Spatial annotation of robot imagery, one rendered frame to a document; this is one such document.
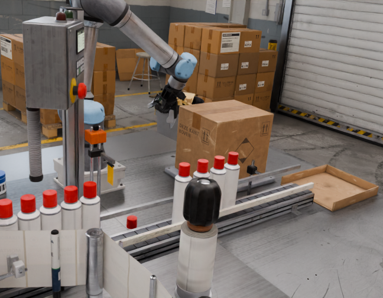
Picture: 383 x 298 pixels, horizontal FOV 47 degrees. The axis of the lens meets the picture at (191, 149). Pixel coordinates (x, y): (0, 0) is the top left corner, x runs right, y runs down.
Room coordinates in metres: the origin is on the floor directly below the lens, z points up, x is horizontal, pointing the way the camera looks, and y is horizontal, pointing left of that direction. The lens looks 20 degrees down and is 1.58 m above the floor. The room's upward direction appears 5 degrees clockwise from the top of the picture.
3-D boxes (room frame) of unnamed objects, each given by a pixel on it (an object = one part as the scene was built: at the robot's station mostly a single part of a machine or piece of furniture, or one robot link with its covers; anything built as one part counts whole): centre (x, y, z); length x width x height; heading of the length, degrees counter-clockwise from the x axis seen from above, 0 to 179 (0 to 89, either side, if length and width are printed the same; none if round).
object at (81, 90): (1.00, 0.27, 1.32); 0.04 x 0.03 x 0.04; 4
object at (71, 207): (0.98, 0.29, 0.98); 0.05 x 0.05 x 0.20
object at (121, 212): (1.26, 0.00, 0.95); 1.07 x 0.01 x 0.01; 129
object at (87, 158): (1.52, 0.38, 0.97); 0.15 x 0.15 x 0.10
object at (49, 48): (1.05, 0.34, 1.38); 0.17 x 0.10 x 0.19; 4
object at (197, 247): (0.88, -0.03, 1.03); 0.09 x 0.09 x 0.30
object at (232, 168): (1.32, -0.14, 0.98); 0.05 x 0.05 x 0.20
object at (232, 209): (1.20, -0.05, 0.90); 1.07 x 0.01 x 0.02; 129
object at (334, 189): (1.67, -0.58, 0.85); 0.30 x 0.26 x 0.04; 129
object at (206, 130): (1.72, -0.13, 0.99); 0.30 x 0.24 x 0.27; 129
